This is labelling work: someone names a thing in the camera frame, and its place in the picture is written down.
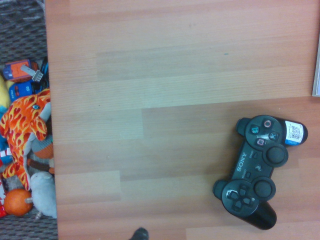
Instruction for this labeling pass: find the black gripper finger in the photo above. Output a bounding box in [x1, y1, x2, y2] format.
[128, 226, 150, 240]

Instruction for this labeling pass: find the black Sony gamepad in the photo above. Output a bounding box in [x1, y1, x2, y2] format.
[212, 114, 309, 231]

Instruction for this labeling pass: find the grey woven basket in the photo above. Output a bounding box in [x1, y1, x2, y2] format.
[0, 0, 60, 240]

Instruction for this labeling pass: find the white plush animal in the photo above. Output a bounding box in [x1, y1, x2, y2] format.
[29, 171, 58, 220]

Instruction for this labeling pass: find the orange ball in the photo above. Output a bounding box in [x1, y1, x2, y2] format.
[3, 188, 34, 217]

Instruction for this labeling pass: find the grey orange knitted doll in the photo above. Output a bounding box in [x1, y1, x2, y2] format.
[26, 136, 55, 175]

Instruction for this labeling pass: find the red white toy fire truck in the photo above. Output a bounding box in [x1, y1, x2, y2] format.
[0, 174, 8, 218]

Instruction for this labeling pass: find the Captain America plush doll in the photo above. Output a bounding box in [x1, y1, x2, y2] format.
[0, 104, 13, 166]

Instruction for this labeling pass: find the orange flame shark plush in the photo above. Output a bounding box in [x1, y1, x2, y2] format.
[0, 88, 52, 191]

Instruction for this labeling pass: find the blue toy car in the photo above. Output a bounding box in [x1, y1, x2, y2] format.
[8, 81, 39, 103]

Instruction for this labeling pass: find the grey metal clip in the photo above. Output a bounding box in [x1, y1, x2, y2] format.
[20, 64, 45, 83]

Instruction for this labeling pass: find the yellow plush toy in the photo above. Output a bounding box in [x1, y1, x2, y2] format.
[0, 73, 15, 107]

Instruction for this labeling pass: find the orange toy car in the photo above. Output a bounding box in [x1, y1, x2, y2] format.
[2, 59, 40, 83]

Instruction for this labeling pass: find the white flat object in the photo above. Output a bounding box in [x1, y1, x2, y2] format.
[311, 32, 320, 97]

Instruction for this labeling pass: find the blue black cable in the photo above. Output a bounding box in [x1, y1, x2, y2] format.
[32, 56, 51, 93]

